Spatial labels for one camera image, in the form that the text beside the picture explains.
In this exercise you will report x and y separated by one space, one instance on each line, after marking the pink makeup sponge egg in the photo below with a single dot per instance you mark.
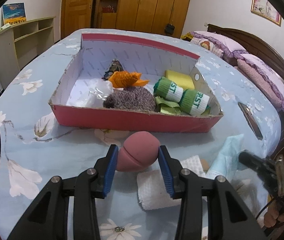
139 151

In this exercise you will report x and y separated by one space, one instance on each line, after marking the light blue face mask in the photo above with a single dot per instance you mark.
227 160

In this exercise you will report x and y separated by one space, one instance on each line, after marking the wooden wardrobe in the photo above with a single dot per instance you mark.
147 16

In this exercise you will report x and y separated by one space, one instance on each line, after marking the purple grey knitted sock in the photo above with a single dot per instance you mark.
131 99

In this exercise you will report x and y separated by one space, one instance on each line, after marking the green white sock roll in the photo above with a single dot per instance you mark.
194 102
168 90

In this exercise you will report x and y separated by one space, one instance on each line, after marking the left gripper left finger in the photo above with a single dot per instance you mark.
105 168

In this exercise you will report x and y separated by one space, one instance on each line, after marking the blue yellow painting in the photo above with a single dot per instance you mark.
13 13

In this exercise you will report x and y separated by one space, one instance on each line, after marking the framed wall picture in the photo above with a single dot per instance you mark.
266 10

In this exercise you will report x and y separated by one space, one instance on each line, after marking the right hand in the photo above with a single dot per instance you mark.
273 216

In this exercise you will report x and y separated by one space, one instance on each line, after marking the purple ruffled pillow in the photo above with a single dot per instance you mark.
231 48

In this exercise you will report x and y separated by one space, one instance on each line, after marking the smartphone on bed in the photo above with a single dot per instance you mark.
250 120

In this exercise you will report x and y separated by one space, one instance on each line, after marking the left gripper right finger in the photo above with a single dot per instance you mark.
170 169

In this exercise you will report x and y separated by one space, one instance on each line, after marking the white waffle cloth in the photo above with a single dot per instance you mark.
152 193

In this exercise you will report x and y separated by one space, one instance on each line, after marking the green satin ribbon bow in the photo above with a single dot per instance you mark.
169 107

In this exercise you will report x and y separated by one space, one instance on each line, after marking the black patterned sock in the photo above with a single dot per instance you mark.
115 66

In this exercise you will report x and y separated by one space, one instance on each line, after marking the cartoon checkered pillow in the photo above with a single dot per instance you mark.
208 45

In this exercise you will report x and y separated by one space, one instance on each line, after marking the wooden headboard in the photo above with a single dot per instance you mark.
253 45

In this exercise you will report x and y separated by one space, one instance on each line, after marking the black bag on wardrobe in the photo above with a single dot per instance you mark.
169 29

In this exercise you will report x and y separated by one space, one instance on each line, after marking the wooden door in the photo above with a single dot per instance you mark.
75 15

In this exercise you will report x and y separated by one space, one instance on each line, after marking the cream open bookshelf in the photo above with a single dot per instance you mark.
21 43

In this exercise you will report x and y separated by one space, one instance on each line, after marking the white plastic bag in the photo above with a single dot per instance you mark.
90 93

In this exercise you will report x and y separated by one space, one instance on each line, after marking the red cardboard box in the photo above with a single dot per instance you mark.
150 55

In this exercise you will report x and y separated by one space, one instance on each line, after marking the yellow sponge block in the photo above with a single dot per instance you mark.
182 80

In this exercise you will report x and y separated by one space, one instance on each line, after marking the blue floral bed sheet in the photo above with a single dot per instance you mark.
35 147

